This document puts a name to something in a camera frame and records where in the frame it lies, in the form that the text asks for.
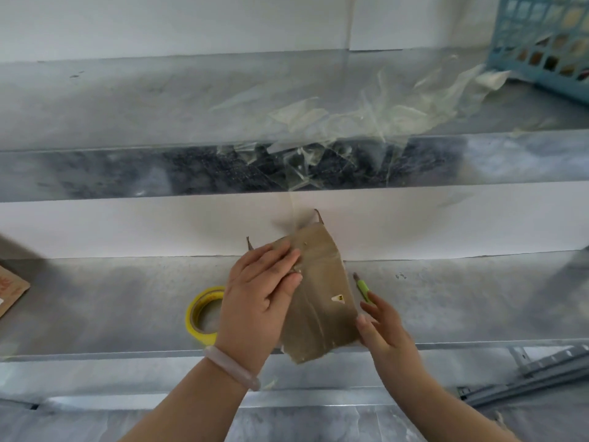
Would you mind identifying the person's left hand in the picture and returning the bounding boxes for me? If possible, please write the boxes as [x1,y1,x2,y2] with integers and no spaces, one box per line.
[215,239,304,374]

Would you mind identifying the person's right hand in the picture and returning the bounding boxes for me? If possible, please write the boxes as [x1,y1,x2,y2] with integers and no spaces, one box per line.
[355,291,424,387]

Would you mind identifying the green utility knife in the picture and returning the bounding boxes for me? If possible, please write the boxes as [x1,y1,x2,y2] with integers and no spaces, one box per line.
[353,272,376,305]

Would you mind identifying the yellow tape roll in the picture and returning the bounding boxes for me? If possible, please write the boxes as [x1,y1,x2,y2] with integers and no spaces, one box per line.
[185,285,226,347]

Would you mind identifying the plain perforated cardboard box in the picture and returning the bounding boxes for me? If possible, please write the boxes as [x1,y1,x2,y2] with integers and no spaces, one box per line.
[246,208,362,365]

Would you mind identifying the white-labelled cardboard box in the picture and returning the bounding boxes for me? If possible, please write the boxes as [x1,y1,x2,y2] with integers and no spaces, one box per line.
[0,265,32,318]

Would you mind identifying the person's right forearm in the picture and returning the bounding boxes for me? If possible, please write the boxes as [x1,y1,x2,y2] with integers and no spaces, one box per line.
[382,363,521,442]

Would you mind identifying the pile of clear tape scraps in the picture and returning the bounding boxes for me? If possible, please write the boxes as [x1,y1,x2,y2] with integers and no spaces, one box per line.
[209,52,530,192]

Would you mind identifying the blue plastic basket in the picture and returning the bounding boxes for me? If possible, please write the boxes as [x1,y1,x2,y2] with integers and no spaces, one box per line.
[485,0,589,106]

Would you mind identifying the pile of assorted small items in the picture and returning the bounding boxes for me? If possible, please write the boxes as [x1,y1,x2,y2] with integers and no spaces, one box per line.
[501,0,589,81]

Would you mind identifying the white bangle bracelet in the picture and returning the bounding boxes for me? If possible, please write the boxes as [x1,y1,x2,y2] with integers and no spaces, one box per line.
[203,346,262,392]

